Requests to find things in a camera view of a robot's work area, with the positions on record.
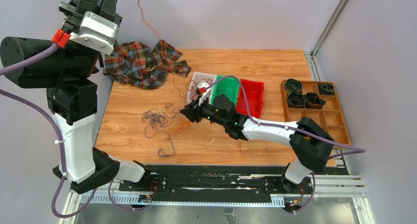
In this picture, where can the white plastic bin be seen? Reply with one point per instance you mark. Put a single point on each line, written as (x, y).
(196, 78)

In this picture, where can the aluminium frame rail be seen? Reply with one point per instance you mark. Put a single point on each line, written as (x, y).
(333, 186)

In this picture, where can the plaid cloth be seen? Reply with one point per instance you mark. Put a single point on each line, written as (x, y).
(137, 64)

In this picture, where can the green plastic bin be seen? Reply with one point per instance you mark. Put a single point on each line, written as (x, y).
(228, 87)

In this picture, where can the wooden compartment tray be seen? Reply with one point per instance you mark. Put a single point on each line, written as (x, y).
(318, 101)

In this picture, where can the right aluminium corner post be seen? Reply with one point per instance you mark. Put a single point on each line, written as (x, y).
(329, 27)

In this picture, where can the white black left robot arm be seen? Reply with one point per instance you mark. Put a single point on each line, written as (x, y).
(63, 66)

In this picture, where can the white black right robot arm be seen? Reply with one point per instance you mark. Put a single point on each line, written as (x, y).
(310, 143)

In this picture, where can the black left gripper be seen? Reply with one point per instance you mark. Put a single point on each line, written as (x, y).
(87, 0)

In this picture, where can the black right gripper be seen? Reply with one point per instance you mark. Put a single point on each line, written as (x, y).
(193, 112)

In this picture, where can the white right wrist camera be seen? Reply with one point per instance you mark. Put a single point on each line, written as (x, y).
(202, 92)

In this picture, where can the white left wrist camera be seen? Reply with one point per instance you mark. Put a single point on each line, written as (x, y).
(89, 36)

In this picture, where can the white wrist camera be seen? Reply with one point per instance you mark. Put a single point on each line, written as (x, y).
(89, 36)
(202, 92)

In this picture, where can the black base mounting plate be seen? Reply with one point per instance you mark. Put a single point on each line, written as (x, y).
(203, 184)

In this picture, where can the red plastic bin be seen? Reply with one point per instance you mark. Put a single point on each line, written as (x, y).
(255, 97)

